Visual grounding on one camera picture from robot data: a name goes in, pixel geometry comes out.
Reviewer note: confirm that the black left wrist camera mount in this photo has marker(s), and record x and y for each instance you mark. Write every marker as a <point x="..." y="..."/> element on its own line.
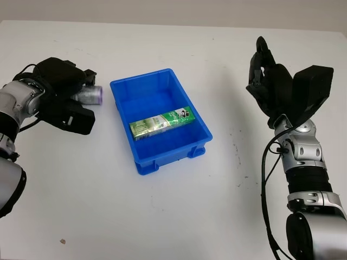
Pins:
<point x="78" y="122"/>

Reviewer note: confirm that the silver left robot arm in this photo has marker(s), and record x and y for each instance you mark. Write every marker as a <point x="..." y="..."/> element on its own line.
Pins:
<point x="16" y="94"/>

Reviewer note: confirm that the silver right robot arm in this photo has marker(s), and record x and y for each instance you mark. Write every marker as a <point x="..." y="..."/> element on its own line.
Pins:
<point x="306" y="151"/>

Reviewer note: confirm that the silver purple can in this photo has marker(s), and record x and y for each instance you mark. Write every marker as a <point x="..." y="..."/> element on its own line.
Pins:
<point x="90" y="94"/>

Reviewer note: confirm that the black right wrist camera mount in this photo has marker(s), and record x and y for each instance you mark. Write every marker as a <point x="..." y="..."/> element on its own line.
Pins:
<point x="311" y="86"/>

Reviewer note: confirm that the blue plastic tray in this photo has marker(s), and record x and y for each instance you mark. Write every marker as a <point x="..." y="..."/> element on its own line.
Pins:
<point x="168" y="151"/>

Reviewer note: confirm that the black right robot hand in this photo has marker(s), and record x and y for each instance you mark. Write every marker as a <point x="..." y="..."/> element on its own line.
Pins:
<point x="276" y="89"/>

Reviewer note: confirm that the green toothpaste box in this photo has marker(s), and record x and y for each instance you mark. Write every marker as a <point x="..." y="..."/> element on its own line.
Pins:
<point x="160" y="123"/>

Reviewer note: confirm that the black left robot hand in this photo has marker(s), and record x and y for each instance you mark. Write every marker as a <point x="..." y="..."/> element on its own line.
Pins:
<point x="59" y="75"/>

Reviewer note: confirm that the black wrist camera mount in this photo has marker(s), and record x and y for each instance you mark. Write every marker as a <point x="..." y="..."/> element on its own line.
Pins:
<point x="311" y="86"/>
<point x="78" y="122"/>

